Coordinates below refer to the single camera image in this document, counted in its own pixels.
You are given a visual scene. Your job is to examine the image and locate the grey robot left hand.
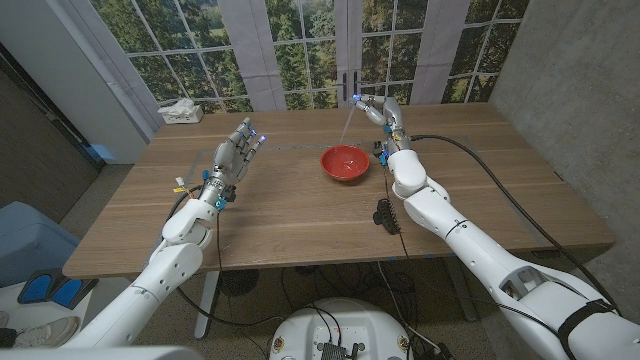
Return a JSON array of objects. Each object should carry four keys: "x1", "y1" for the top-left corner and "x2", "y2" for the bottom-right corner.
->
[{"x1": 201, "y1": 117, "x2": 268, "y2": 202}]

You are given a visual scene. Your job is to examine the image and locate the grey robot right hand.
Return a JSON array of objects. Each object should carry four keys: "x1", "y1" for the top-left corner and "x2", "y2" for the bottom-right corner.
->
[{"x1": 352, "y1": 93, "x2": 413, "y2": 154}]

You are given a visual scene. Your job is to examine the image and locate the red bowl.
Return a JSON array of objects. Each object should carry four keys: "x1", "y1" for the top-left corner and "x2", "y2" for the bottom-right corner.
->
[{"x1": 319, "y1": 144, "x2": 371, "y2": 182}]

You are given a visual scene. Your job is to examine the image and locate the black hair clip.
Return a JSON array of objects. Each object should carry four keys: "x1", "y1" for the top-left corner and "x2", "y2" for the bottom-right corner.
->
[{"x1": 372, "y1": 198, "x2": 402, "y2": 236}]

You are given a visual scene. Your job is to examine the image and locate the white power strip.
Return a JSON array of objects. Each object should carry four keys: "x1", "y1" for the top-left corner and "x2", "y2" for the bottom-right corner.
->
[{"x1": 162, "y1": 104, "x2": 205, "y2": 125}]

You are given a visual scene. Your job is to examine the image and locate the white crumpled tissue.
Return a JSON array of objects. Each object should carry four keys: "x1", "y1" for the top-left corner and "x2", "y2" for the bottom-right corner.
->
[{"x1": 157, "y1": 98, "x2": 196, "y2": 117}]

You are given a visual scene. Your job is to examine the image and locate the printed window backdrop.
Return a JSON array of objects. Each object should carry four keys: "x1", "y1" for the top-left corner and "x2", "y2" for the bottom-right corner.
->
[{"x1": 69, "y1": 0, "x2": 531, "y2": 114}]

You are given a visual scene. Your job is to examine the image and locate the round black fan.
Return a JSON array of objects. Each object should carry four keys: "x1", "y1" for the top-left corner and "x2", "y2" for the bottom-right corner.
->
[{"x1": 219, "y1": 269, "x2": 260, "y2": 299}]

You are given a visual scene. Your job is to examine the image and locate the white table leg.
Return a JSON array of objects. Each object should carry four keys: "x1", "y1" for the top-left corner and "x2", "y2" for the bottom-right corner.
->
[{"x1": 193, "y1": 270, "x2": 221, "y2": 341}]

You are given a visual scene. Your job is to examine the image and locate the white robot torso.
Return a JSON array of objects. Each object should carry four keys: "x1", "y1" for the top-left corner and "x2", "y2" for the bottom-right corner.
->
[{"x1": 268, "y1": 297, "x2": 414, "y2": 360}]

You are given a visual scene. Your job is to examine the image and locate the grey table leg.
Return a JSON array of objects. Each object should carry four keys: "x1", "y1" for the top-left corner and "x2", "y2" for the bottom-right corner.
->
[{"x1": 444, "y1": 257, "x2": 481, "y2": 322}]

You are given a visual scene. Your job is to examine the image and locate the blue plastic bin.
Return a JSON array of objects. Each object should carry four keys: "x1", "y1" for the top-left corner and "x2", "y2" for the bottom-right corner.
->
[{"x1": 0, "y1": 201, "x2": 81, "y2": 289}]

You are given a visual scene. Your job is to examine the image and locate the blue black foot pedal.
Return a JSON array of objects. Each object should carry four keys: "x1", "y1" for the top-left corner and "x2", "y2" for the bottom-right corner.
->
[{"x1": 17, "y1": 268, "x2": 99, "y2": 309}]

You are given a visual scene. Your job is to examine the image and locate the white grey sneaker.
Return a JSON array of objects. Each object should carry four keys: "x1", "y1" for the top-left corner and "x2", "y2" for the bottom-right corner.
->
[{"x1": 12, "y1": 315, "x2": 81, "y2": 349}]

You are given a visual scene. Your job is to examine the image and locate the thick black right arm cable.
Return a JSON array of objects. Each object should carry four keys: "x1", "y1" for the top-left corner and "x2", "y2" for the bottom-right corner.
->
[{"x1": 408, "y1": 133, "x2": 624, "y2": 316}]

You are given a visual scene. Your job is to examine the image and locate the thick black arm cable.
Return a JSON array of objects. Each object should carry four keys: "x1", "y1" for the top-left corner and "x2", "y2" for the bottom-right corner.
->
[
  {"x1": 408, "y1": 133, "x2": 624, "y2": 316},
  {"x1": 164, "y1": 184, "x2": 281, "y2": 326}
]

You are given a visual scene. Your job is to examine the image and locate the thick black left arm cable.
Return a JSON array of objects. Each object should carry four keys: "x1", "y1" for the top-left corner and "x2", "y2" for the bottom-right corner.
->
[{"x1": 164, "y1": 184, "x2": 281, "y2": 326}]

